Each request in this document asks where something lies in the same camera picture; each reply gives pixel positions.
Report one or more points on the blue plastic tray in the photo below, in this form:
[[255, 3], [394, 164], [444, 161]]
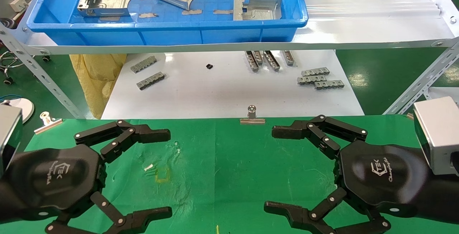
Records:
[[179, 35]]

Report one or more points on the grey slotted metal block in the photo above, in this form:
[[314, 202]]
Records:
[[311, 80], [315, 71], [151, 80], [329, 84], [252, 61], [258, 57], [289, 57], [271, 60], [143, 64]]

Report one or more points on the flat stamped metal plate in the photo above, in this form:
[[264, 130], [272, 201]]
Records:
[[260, 10]]

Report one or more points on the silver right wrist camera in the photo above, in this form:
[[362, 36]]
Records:
[[439, 133]]

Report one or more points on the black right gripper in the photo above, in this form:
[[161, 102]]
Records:
[[387, 176]]

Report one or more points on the yellow plastic bag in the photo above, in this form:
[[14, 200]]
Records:
[[96, 80]]

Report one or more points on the silver binder clip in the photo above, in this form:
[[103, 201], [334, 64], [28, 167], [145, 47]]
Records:
[[48, 124], [252, 120]]

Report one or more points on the white round stand base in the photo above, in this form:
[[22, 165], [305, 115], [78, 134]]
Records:
[[28, 108]]

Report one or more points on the grey tape strip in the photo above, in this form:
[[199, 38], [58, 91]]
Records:
[[109, 18], [192, 12], [223, 12], [148, 15]]

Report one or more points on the small white scrap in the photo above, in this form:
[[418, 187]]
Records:
[[148, 167]]

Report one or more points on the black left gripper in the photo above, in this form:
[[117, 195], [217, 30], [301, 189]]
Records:
[[53, 176]]

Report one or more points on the white wall socket box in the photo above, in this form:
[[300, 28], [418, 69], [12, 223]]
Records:
[[18, 4]]

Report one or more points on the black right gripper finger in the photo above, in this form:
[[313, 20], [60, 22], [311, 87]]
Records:
[[287, 132]]

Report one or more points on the green cloth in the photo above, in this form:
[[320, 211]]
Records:
[[233, 162]]

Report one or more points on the office chair base with casters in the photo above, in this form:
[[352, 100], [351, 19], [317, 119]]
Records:
[[10, 63]]

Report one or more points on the white metal shelf rack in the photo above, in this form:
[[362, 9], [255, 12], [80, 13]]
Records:
[[322, 37]]

